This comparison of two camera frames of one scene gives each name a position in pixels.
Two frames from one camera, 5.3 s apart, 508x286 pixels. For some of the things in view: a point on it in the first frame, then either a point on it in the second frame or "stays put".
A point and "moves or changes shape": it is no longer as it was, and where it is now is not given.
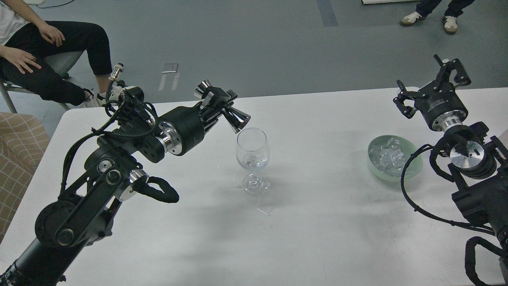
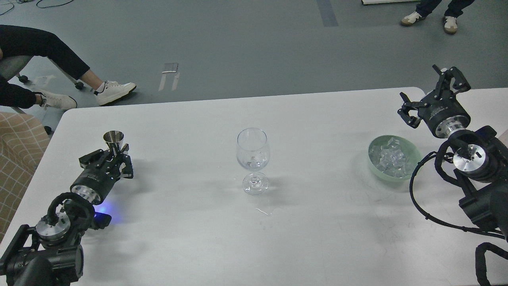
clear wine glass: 253,152 stays put
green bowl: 387,155 stays put
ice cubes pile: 389,159 stays put
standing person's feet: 424,8 stays put
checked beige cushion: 24,140 stays put
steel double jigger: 235,119 moves or changes shape
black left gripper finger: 218,97 to 93,160
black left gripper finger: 210,116 to 127,171
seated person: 25,39 to 16,41
